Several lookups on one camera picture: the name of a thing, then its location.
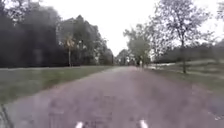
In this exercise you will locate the thin-trunked leafy tree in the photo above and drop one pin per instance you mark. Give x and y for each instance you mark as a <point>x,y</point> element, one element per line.
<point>183,53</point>

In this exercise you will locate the pole with sign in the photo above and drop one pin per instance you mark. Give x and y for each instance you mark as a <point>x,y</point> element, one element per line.
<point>69,50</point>

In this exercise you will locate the grass strip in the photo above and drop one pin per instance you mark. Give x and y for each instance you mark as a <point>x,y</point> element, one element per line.
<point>30,80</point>

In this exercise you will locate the grey gravel path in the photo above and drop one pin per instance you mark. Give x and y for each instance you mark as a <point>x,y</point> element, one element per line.
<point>116,96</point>

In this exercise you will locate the dark hedge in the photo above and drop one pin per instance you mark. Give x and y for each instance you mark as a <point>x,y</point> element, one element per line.
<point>200,53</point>

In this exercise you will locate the row of trees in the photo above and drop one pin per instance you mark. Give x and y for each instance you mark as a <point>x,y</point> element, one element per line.
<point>136,45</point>

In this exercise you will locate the robot's own part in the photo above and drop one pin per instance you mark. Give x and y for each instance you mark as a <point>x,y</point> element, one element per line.
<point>79,125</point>
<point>143,124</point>

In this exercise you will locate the grass verge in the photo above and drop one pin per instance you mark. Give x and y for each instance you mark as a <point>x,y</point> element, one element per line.
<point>196,75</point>

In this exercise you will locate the wood of dark trees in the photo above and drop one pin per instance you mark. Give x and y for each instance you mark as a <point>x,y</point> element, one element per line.
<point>33,43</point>

